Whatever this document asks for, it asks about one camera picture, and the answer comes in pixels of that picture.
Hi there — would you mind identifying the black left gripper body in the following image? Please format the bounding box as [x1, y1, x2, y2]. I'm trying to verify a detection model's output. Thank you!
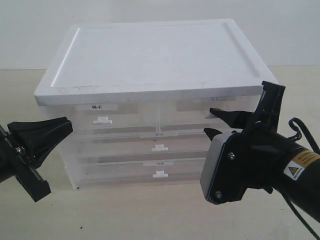
[0, 127, 51, 202]

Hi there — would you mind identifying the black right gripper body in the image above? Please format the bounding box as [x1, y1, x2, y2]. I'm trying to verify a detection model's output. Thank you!
[243, 81, 292, 155]

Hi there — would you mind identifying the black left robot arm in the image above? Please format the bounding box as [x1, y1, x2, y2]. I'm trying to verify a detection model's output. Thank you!
[0, 116, 73, 202]

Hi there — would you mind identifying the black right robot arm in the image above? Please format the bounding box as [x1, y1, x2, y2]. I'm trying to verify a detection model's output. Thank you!
[200, 81, 320, 220]

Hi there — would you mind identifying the clear bottom wide drawer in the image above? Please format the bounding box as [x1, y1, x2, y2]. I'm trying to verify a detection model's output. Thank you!
[65, 157, 205, 189]

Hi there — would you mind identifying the clear wide drawer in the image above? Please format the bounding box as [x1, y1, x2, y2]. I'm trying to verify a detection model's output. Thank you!
[72, 132, 210, 164]
[65, 157, 205, 189]

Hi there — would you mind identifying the clear middle wide drawer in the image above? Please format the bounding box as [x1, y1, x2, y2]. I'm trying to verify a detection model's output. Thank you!
[72, 132, 210, 164]

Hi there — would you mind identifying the white plastic drawer cabinet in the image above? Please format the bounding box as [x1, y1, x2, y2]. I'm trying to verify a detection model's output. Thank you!
[34, 18, 280, 190]

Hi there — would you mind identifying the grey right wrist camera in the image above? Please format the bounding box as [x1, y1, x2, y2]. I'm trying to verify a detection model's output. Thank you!
[200, 132, 247, 205]

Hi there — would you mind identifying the black camera cable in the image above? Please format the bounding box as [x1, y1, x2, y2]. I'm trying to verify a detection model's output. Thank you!
[282, 117, 320, 240]

